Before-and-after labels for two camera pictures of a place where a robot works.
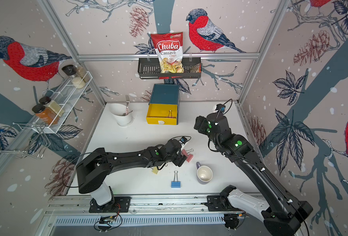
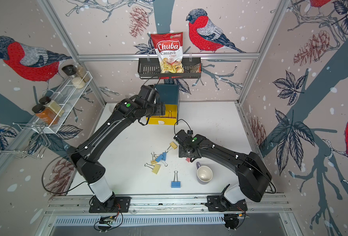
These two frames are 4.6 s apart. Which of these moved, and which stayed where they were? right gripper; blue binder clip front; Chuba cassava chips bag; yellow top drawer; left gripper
Moved: right gripper; left gripper
Stayed: blue binder clip front; Chuba cassava chips bag; yellow top drawer
